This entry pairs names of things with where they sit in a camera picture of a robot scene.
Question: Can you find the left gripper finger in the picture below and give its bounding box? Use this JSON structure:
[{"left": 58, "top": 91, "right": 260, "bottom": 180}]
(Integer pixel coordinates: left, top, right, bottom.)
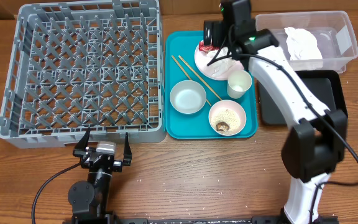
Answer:
[
  {"left": 75, "top": 128, "right": 91, "bottom": 151},
  {"left": 123, "top": 133, "right": 132, "bottom": 162}
]

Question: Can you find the red snack wrapper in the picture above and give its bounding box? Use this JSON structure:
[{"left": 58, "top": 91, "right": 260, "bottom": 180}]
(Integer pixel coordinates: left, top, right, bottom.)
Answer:
[{"left": 198, "top": 41, "right": 219, "bottom": 53}]

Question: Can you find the white cup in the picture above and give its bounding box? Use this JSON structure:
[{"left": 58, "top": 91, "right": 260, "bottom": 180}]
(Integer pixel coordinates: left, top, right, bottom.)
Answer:
[{"left": 227, "top": 70, "right": 253, "bottom": 99}]

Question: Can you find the white napkin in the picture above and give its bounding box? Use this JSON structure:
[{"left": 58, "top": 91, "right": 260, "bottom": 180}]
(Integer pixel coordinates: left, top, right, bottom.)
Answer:
[{"left": 285, "top": 27, "right": 323, "bottom": 60}]

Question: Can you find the small pink bowl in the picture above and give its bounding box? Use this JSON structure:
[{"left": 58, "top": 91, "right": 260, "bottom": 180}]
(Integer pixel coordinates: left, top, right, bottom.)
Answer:
[{"left": 208, "top": 100, "right": 247, "bottom": 136}]

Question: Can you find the brown food scrap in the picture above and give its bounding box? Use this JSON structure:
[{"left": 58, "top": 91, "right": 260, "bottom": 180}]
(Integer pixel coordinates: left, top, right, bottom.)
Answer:
[{"left": 216, "top": 121, "right": 230, "bottom": 132}]

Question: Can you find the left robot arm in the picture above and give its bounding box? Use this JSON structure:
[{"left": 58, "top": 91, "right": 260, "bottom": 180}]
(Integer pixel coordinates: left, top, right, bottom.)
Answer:
[{"left": 68, "top": 130, "right": 132, "bottom": 224}]

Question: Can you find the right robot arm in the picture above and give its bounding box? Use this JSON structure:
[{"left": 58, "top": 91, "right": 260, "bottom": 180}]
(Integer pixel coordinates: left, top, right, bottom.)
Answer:
[{"left": 203, "top": 0, "right": 347, "bottom": 223}]

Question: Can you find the grey dishwasher rack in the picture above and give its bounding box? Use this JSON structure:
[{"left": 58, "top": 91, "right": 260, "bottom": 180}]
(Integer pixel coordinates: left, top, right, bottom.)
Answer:
[{"left": 0, "top": 1, "right": 167, "bottom": 148}]

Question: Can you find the black waste tray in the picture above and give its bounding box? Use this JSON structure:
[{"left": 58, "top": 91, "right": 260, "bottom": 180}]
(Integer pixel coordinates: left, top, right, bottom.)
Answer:
[{"left": 257, "top": 70, "right": 348, "bottom": 126}]

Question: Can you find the large pink plate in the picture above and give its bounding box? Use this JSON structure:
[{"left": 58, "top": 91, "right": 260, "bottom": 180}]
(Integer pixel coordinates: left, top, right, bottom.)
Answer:
[{"left": 195, "top": 46, "right": 244, "bottom": 80}]

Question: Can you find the wooden chopstick right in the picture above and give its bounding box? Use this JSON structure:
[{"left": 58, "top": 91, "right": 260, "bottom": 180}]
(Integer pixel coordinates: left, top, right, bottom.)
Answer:
[{"left": 178, "top": 55, "right": 223, "bottom": 100}]

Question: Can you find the wooden chopstick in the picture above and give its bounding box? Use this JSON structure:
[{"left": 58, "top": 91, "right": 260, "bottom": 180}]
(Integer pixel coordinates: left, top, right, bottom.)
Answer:
[
  {"left": 171, "top": 55, "right": 212, "bottom": 106},
  {"left": 178, "top": 55, "right": 223, "bottom": 100}
]

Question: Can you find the wooden chopstick left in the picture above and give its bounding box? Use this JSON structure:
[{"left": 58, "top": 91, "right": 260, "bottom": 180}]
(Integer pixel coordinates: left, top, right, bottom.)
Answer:
[{"left": 171, "top": 55, "right": 212, "bottom": 106}]

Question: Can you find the grey bowl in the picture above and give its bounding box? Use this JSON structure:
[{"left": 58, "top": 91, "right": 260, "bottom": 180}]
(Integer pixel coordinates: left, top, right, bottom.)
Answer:
[{"left": 170, "top": 80, "right": 206, "bottom": 114}]

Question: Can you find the teal plastic tray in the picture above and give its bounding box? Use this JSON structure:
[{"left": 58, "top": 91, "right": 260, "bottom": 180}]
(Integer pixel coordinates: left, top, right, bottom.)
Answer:
[{"left": 164, "top": 30, "right": 258, "bottom": 139}]

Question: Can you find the white rice pile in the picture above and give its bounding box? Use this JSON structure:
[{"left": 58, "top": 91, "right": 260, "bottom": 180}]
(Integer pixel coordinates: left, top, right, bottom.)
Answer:
[{"left": 211, "top": 109, "right": 241, "bottom": 136}]

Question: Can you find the clear plastic bin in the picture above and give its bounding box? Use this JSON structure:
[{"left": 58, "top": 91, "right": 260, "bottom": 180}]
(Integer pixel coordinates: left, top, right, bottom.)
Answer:
[{"left": 255, "top": 11, "right": 358, "bottom": 73}]

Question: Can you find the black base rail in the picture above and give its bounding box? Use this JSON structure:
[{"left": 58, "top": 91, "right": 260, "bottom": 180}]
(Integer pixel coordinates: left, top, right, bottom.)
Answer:
[{"left": 117, "top": 216, "right": 285, "bottom": 224}]

